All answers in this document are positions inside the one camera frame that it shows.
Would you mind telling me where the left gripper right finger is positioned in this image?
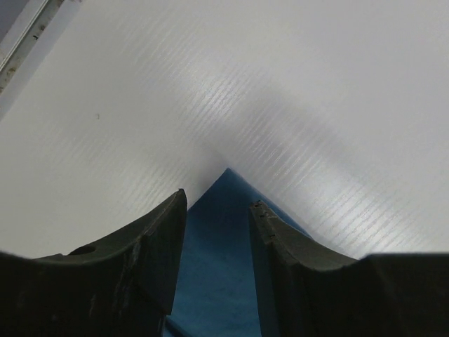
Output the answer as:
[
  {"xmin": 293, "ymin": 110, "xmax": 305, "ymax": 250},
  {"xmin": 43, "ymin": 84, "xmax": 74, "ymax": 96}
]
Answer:
[{"xmin": 248, "ymin": 201, "xmax": 448, "ymax": 336}]

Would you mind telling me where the aluminium table edge rail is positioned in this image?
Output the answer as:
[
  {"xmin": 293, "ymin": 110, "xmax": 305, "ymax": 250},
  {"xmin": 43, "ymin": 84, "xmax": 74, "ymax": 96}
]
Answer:
[{"xmin": 1, "ymin": 1, "xmax": 83, "ymax": 92}]

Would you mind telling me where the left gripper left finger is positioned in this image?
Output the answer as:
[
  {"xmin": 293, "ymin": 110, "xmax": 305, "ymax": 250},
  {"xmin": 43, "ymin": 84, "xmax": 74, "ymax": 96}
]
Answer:
[{"xmin": 1, "ymin": 190, "xmax": 187, "ymax": 336}]

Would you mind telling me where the teal blue t shirt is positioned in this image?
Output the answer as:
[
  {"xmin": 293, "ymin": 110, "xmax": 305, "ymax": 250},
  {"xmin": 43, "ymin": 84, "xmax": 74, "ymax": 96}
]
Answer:
[{"xmin": 163, "ymin": 169, "xmax": 302, "ymax": 336}]

